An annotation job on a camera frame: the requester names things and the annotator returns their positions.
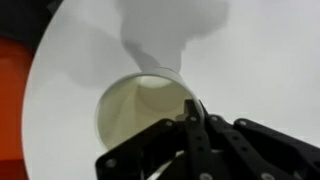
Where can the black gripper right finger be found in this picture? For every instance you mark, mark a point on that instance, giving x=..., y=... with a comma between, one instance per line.
x=266, y=150

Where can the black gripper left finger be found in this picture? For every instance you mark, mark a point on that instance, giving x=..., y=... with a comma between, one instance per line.
x=156, y=150

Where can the white paper cup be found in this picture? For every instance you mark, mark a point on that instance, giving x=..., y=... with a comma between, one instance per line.
x=133, y=110

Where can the orange armchair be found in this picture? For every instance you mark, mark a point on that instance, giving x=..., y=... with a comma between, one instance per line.
x=11, y=110

